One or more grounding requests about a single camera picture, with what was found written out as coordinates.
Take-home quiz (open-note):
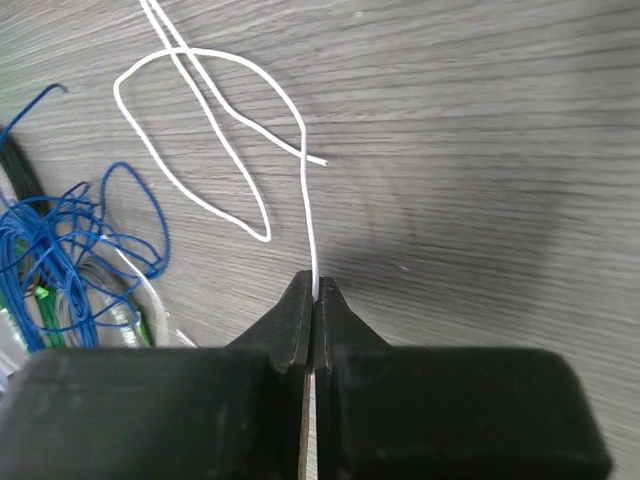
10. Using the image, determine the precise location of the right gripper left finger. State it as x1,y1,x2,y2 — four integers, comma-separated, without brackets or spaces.
1,271,312,479

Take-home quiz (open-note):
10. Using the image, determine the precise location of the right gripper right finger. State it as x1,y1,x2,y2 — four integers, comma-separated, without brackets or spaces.
313,277,613,479

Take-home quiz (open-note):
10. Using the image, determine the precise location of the green wire coil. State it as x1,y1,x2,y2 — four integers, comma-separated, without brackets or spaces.
0,284,153,349

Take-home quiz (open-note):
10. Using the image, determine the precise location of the blue wire coil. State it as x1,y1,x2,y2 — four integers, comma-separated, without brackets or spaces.
0,209,99,353

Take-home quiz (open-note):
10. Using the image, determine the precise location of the black wire coil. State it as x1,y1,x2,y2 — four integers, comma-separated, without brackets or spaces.
0,124,47,201

